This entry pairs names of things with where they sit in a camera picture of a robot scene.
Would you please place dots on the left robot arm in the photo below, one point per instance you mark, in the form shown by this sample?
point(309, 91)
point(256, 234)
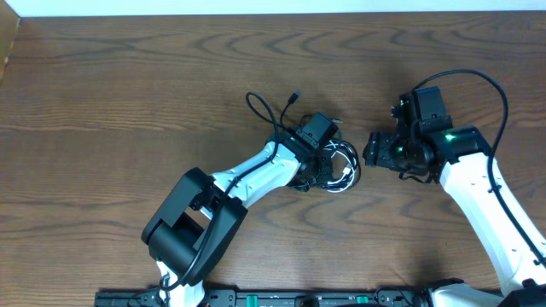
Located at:
point(199, 218)

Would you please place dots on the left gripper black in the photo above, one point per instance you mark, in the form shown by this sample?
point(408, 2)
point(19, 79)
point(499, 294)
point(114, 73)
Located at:
point(323, 171)

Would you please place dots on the cardboard box edge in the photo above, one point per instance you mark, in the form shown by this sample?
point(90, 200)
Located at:
point(9, 26)

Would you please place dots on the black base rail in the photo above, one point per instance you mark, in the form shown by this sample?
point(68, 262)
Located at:
point(231, 298)

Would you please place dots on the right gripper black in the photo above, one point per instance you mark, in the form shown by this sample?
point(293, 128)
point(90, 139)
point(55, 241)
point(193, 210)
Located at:
point(378, 152)

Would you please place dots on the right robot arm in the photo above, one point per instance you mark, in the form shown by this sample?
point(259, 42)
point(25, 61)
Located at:
point(467, 171)

